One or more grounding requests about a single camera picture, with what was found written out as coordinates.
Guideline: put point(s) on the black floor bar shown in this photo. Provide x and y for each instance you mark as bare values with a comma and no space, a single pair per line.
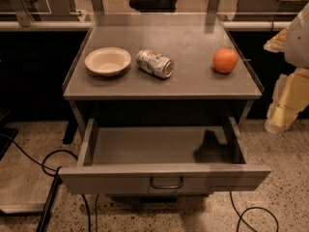
46,211

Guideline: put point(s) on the white paper bowl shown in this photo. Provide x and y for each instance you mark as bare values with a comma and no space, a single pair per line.
108,61

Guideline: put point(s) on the grey metal drawer cabinet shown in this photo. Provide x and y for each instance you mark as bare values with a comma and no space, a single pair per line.
156,117

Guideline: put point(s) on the white horizontal rail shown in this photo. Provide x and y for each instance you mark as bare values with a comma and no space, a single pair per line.
246,26

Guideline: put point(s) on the crushed soda can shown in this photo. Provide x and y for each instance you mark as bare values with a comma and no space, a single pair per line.
154,63

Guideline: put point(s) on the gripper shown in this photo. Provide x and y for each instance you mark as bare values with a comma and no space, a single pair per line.
298,43

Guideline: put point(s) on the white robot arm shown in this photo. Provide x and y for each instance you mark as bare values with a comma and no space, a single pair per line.
293,41

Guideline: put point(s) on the orange fruit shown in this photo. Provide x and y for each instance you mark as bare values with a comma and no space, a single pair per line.
224,60

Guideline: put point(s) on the grey top drawer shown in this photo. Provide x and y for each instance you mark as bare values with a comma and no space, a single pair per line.
162,161

